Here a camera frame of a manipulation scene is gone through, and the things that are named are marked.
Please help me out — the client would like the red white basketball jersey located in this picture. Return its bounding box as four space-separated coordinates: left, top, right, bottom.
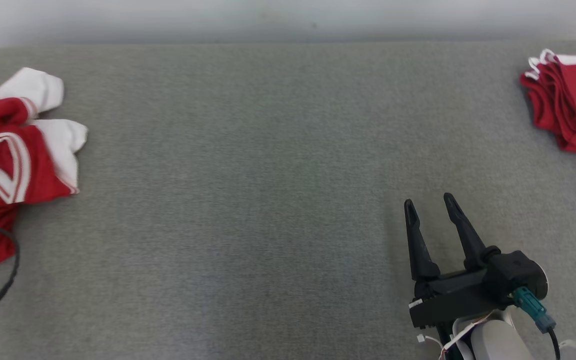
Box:
0 66 89 267

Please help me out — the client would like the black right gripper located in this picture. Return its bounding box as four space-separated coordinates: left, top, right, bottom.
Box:
403 192 515 329

